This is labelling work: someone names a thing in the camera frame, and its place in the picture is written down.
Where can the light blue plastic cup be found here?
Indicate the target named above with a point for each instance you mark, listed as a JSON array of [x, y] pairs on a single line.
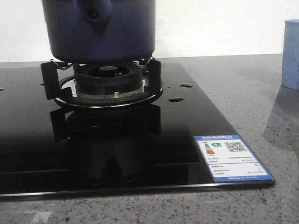
[[290, 62]]

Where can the dark blue cooking pot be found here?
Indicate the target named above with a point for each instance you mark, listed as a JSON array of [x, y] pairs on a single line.
[[100, 31]]

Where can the black metal pot support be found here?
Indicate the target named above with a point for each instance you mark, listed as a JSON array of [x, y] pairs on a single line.
[[60, 85]]

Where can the black round gas burner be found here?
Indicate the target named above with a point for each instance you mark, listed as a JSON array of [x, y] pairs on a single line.
[[108, 78]]

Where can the blue energy label sticker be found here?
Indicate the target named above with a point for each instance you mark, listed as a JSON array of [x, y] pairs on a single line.
[[230, 159]]

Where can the black glass stove top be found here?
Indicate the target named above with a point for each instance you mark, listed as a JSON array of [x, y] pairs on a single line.
[[47, 150]]

